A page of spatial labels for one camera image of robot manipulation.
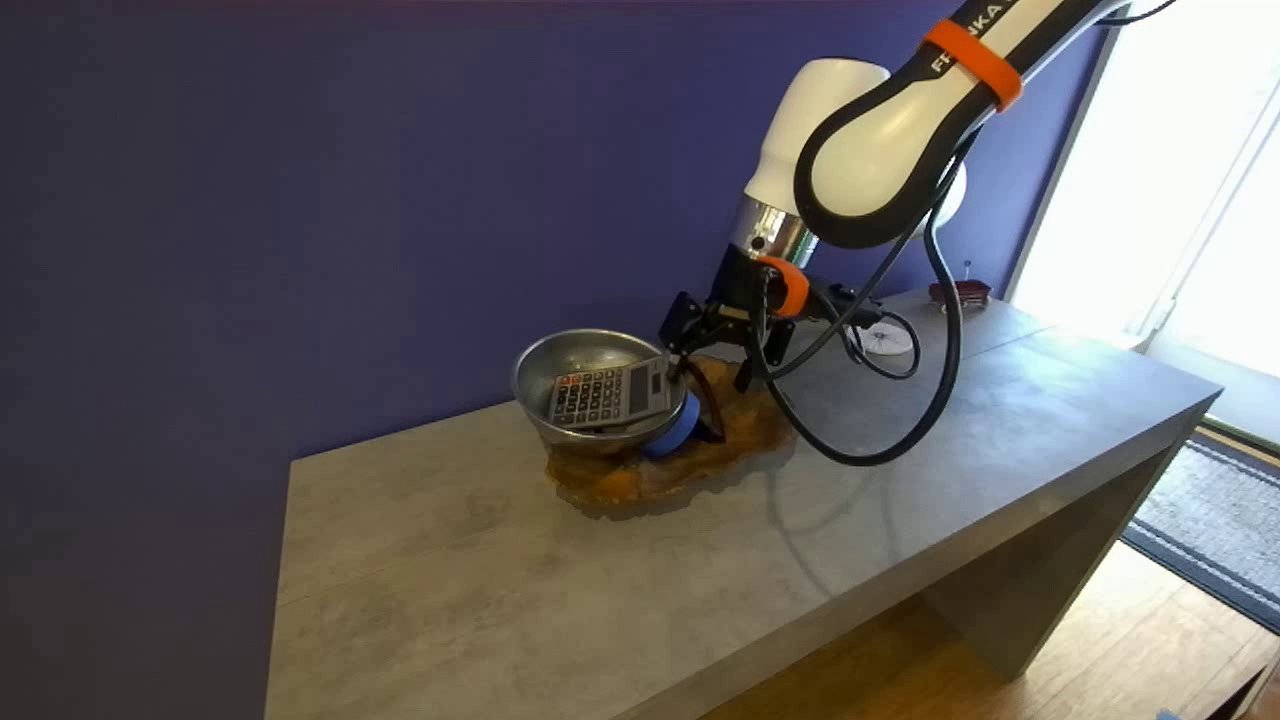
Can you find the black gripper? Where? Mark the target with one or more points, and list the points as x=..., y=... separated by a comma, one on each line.
x=755, y=305

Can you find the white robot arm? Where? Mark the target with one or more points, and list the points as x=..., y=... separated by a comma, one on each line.
x=857, y=155

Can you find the blue tape roll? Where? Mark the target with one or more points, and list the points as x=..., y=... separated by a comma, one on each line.
x=678, y=430

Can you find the silver metal bowl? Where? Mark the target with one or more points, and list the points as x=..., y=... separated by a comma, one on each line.
x=584, y=348

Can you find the grey calculator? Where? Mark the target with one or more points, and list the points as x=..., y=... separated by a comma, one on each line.
x=607, y=398

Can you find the red small box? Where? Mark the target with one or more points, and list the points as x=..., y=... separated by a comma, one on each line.
x=963, y=294

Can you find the grey concrete cabinet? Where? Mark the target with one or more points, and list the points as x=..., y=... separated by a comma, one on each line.
x=433, y=574

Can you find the blue patterned floor rug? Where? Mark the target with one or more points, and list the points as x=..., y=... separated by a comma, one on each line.
x=1215, y=518

